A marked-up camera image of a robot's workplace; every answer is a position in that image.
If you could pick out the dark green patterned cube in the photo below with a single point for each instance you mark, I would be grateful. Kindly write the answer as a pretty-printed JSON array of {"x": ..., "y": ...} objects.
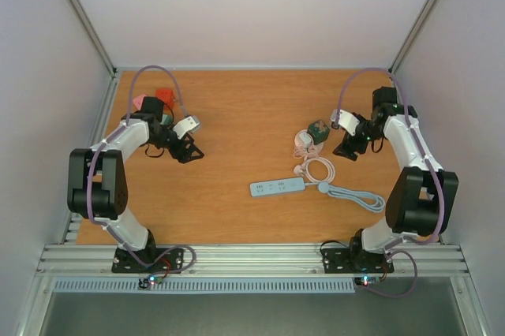
[{"x": 319, "y": 131}]

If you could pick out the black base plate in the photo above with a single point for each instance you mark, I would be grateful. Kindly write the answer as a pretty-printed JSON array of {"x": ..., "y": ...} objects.
[
  {"x": 125, "y": 263},
  {"x": 343, "y": 261}
]

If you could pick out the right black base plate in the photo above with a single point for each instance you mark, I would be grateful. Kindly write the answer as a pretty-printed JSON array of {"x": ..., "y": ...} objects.
[{"x": 343, "y": 261}]

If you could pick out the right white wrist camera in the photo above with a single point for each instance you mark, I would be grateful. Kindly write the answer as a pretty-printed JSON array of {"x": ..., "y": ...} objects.
[{"x": 345, "y": 120}]

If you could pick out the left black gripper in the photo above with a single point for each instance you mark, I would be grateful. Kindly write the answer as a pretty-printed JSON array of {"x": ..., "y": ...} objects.
[{"x": 185, "y": 157}]

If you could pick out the pink cube plug adapter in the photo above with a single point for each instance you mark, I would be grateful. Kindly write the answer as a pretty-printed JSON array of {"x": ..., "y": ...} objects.
[{"x": 138, "y": 101}]

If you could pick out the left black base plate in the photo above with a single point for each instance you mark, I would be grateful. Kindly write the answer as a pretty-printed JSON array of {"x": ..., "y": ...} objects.
[{"x": 125, "y": 263}]

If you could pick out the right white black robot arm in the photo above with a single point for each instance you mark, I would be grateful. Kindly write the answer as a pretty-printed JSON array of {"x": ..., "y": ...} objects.
[{"x": 420, "y": 204}]

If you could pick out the blue slotted cable duct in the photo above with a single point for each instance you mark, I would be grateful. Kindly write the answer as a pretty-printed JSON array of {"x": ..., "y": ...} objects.
[{"x": 175, "y": 286}]

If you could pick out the left small circuit board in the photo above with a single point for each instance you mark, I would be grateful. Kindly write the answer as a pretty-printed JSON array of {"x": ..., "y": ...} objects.
[{"x": 150, "y": 282}]

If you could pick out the aluminium front rail frame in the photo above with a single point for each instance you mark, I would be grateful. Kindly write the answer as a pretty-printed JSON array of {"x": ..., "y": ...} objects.
[{"x": 263, "y": 260}]

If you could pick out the small circuit board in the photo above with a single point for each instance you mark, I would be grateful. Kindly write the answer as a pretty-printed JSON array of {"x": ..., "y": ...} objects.
[
  {"x": 367, "y": 280},
  {"x": 150, "y": 282}
]

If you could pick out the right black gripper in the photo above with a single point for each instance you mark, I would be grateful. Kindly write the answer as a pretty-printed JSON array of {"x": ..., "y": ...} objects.
[{"x": 351, "y": 146}]

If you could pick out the right small circuit board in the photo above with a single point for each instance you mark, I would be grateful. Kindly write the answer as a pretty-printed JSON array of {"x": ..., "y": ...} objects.
[{"x": 367, "y": 280}]

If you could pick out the red cube plug adapter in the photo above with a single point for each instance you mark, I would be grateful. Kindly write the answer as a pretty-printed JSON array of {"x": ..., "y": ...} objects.
[{"x": 166, "y": 95}]

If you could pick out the green small plug charger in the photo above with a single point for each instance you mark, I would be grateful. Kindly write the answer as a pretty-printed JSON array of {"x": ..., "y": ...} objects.
[{"x": 167, "y": 119}]

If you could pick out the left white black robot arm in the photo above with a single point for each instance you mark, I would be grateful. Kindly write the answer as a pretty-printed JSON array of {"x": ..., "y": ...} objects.
[{"x": 97, "y": 186}]

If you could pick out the light blue power strip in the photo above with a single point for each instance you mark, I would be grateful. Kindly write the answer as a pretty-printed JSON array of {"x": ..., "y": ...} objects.
[{"x": 277, "y": 187}]

